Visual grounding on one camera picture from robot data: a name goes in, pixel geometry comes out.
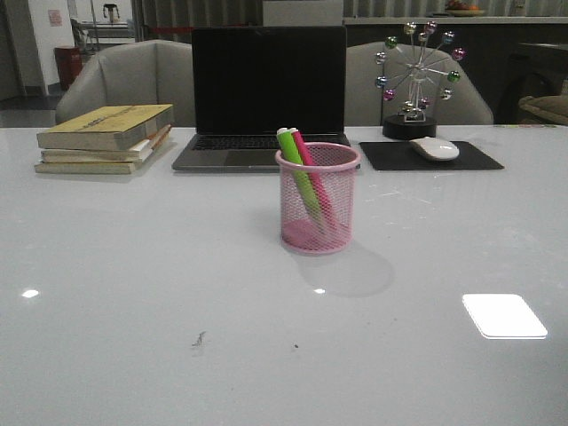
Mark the pink highlighter pen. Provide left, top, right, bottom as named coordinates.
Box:
left=290, top=128, right=336, bottom=230

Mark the green highlighter pen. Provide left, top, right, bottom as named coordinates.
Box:
left=276, top=128, right=325, bottom=234

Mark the black mouse pad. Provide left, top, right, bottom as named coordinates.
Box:
left=358, top=140, right=506, bottom=172

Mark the white computer mouse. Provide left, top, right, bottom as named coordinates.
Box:
left=409, top=137, right=460, bottom=162

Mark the ferris wheel desk toy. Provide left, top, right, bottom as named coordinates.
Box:
left=375, top=20, right=461, bottom=140

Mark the beige cushion at right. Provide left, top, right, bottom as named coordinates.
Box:
left=518, top=95, right=567, bottom=125

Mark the fruit bowl on counter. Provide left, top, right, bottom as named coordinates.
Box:
left=445, top=0, right=485, bottom=17

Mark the grey armchair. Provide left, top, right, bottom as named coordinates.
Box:
left=55, top=40, right=196, bottom=127
left=344, top=41, right=494, bottom=127

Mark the white middle book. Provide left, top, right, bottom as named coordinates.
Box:
left=41, top=125, right=171, bottom=162

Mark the red bin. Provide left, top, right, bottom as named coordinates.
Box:
left=54, top=46, right=83, bottom=91

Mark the grey open laptop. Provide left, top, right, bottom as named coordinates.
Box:
left=172, top=26, right=349, bottom=173

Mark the red barrier belt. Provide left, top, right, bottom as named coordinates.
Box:
left=142, top=24, right=194, bottom=35

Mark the pink mesh pen holder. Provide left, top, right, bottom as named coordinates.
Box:
left=275, top=142, right=360, bottom=255

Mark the grey armchair right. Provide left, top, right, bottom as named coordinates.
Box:
left=344, top=41, right=494, bottom=127

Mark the grey armchair left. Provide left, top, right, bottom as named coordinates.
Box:
left=55, top=40, right=196, bottom=127

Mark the yellow bottom book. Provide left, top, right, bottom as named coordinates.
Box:
left=35, top=158, right=148, bottom=174

